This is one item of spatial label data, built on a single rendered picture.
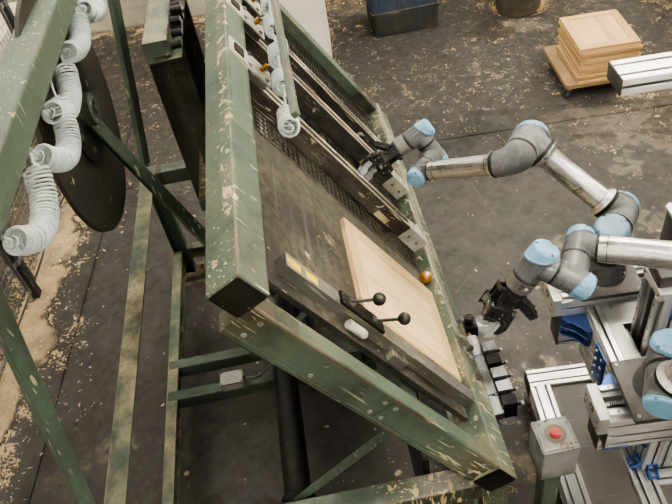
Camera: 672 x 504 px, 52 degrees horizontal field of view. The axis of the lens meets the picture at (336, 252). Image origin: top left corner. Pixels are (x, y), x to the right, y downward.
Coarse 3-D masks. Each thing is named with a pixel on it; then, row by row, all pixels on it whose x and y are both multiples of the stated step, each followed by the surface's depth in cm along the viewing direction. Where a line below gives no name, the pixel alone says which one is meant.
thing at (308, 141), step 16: (256, 64) 226; (256, 80) 226; (256, 96) 229; (272, 96) 234; (272, 112) 234; (304, 128) 241; (304, 144) 245; (320, 144) 246; (320, 160) 251; (336, 160) 252; (336, 176) 257; (352, 176) 258; (352, 192) 263; (368, 192) 264; (368, 208) 270; (384, 208) 271; (400, 224) 278; (416, 240) 285
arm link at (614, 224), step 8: (608, 216) 234; (616, 216) 234; (624, 216) 236; (600, 224) 233; (608, 224) 232; (616, 224) 232; (624, 224) 231; (600, 232) 231; (608, 232) 230; (616, 232) 230; (624, 232) 229
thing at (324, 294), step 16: (288, 256) 180; (288, 272) 178; (304, 272) 182; (304, 288) 183; (320, 288) 184; (320, 304) 188; (336, 304) 189; (368, 336) 201; (384, 336) 202; (416, 352) 215; (416, 368) 215; (432, 368) 218; (448, 384) 223; (464, 400) 231
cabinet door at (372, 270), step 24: (360, 240) 239; (360, 264) 225; (384, 264) 246; (360, 288) 213; (384, 288) 232; (408, 288) 252; (384, 312) 219; (408, 312) 237; (432, 312) 258; (408, 336) 223; (432, 336) 243; (432, 360) 229
